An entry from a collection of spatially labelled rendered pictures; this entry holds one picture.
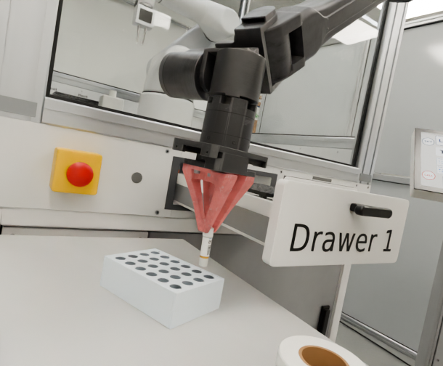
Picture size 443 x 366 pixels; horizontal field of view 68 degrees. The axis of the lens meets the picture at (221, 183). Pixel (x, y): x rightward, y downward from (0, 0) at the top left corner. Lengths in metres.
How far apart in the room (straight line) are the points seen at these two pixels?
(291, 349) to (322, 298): 0.85
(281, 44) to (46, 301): 0.38
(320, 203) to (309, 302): 0.67
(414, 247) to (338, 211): 1.87
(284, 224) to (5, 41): 0.51
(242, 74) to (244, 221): 0.22
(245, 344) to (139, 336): 0.11
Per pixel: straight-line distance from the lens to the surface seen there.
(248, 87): 0.36
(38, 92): 0.63
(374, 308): 2.51
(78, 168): 0.57
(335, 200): 0.48
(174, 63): 0.42
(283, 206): 0.41
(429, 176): 1.34
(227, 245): 0.82
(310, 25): 0.46
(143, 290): 0.39
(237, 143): 0.36
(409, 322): 2.42
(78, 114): 0.64
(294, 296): 1.04
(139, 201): 0.68
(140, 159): 0.67
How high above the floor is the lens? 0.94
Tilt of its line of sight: 4 degrees down
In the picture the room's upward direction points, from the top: 10 degrees clockwise
